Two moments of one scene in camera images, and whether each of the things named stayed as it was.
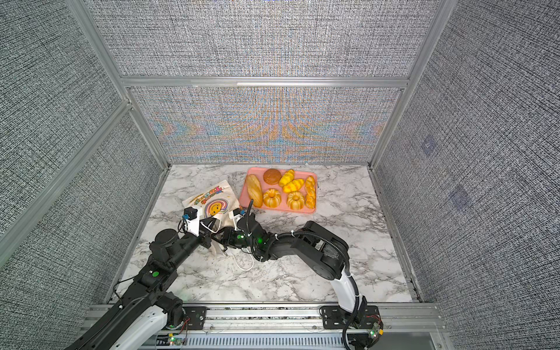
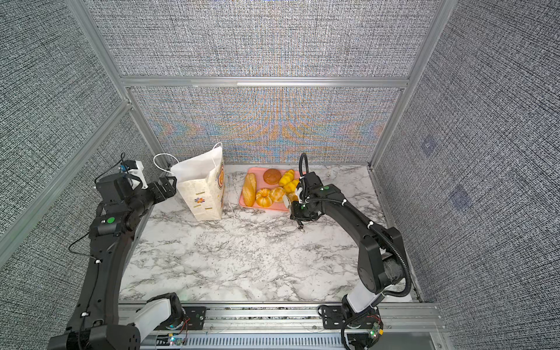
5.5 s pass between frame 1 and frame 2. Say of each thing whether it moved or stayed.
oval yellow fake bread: stayed
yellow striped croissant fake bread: stayed
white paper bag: moved
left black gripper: moved
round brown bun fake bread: stayed
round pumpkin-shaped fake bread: moved
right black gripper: moved
